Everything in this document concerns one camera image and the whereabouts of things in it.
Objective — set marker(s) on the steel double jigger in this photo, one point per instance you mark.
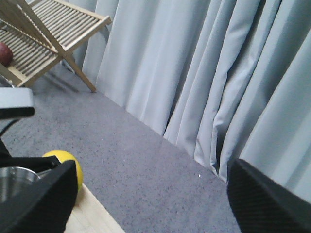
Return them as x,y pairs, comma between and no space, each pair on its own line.
14,179

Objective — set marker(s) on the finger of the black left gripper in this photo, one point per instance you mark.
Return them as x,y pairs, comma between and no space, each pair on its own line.
36,164

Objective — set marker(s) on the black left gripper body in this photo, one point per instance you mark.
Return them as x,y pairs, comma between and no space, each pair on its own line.
15,104

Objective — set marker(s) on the red apple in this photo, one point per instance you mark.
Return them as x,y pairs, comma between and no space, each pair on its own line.
6,55

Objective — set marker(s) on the wooden dish rack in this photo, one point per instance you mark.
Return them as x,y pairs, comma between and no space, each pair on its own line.
41,34

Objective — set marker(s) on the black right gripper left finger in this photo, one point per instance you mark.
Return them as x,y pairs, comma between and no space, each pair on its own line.
43,207

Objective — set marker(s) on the wooden cutting board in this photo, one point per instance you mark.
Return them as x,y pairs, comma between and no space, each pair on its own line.
89,216

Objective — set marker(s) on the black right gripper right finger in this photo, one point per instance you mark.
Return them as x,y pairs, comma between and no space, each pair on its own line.
260,205

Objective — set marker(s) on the grey curtain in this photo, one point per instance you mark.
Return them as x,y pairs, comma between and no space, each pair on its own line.
219,79

